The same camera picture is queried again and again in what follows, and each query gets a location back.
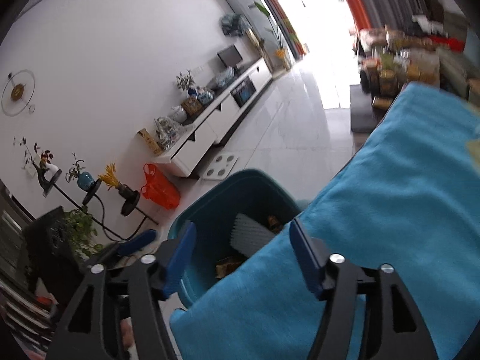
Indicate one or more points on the narrow grey and orange curtain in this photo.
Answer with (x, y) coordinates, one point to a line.
(285, 18)

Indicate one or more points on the round glass wall clock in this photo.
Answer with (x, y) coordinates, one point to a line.
(17, 92)

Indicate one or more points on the cluttered coffee table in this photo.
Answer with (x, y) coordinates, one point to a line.
(363, 112)

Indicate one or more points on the white TV cabinet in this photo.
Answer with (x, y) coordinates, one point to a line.
(225, 108)

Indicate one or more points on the teal plastic bin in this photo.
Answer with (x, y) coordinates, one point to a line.
(240, 191)

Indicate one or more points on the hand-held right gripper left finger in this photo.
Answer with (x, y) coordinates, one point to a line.
(180, 258)

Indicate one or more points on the green leafy houseplant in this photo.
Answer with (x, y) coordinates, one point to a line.
(80, 228)

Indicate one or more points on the teal vase with plant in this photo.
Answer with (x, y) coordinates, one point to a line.
(85, 180)

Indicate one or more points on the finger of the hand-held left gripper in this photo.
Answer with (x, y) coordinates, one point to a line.
(138, 240)

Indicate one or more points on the small plant in blue vase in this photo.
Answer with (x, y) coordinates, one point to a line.
(186, 80)

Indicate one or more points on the wide grey and orange curtain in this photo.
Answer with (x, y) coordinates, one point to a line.
(375, 0)

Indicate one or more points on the clear plastic bag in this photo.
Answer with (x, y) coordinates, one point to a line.
(224, 78)

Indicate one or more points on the blue white porcelain jar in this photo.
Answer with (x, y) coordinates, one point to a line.
(205, 94)

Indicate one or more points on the orange plastic bag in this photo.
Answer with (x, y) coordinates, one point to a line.
(161, 191)

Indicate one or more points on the gold wrapper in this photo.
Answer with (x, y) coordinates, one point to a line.
(228, 266)
(275, 224)

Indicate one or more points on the white bathroom scale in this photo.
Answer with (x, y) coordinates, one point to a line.
(221, 167)

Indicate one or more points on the tall leafy potted plant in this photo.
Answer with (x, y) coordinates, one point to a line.
(279, 50)

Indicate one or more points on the covered standing fan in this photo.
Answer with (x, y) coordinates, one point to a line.
(234, 24)

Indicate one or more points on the yellow cardboard box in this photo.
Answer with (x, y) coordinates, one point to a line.
(148, 140)

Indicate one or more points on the clear wrapped ornament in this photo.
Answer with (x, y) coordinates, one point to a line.
(168, 133)

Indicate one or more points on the dark shelf unit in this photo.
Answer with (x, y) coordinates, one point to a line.
(15, 307)

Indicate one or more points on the white standing air conditioner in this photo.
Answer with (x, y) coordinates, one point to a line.
(245, 3)

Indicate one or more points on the black metal plant stand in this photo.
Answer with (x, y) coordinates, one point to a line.
(129, 204)

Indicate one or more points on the white foam net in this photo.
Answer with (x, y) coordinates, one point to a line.
(251, 236)

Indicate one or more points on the dark vase with yellow flowers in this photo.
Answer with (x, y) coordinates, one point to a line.
(127, 193)

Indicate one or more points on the black monitor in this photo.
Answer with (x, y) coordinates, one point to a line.
(229, 56)

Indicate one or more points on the green sofa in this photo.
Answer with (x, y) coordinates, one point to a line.
(455, 26)

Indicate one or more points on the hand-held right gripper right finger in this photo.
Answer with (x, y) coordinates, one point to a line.
(305, 258)

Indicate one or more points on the white vase with branches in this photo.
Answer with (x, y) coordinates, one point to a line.
(45, 165)

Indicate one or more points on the decorative gold box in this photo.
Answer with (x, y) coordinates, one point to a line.
(192, 105)

